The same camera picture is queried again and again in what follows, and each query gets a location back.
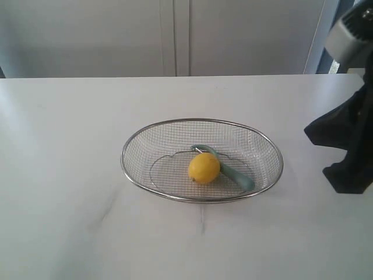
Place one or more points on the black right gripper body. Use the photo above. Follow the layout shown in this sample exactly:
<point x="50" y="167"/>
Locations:
<point x="362" y="139"/>

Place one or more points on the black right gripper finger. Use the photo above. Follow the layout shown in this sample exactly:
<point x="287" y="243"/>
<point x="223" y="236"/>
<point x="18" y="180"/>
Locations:
<point x="335" y="128"/>
<point x="353" y="175"/>

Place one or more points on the teal handled peeler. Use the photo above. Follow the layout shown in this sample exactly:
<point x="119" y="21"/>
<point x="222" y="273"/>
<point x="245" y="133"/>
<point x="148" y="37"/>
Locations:
<point x="243" y="181"/>

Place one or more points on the yellow lemon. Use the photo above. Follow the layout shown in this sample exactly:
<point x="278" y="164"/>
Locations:
<point x="204" y="168"/>

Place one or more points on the window frame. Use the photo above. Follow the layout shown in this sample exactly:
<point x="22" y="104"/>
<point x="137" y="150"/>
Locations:
<point x="323" y="49"/>

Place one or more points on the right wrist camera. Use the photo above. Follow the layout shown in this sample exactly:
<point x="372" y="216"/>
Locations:
<point x="349" y="41"/>

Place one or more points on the metal wire mesh basket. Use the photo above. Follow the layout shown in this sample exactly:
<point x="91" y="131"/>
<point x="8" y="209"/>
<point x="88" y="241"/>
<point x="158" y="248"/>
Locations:
<point x="157" y="157"/>

